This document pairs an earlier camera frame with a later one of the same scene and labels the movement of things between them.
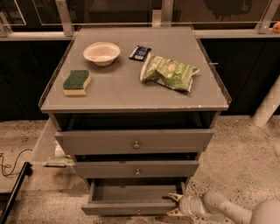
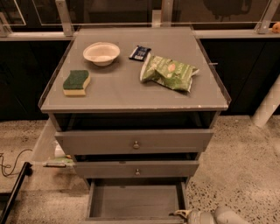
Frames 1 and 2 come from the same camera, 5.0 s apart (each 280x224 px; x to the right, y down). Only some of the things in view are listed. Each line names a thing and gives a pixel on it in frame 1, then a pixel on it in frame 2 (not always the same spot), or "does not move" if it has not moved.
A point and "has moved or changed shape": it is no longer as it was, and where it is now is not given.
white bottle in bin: (59, 151) does not move
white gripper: (185, 205) to (199, 217)
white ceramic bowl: (101, 53) does not move
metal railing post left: (64, 12) does not move
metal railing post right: (264, 23) does not move
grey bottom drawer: (133, 197) has moved or changed shape
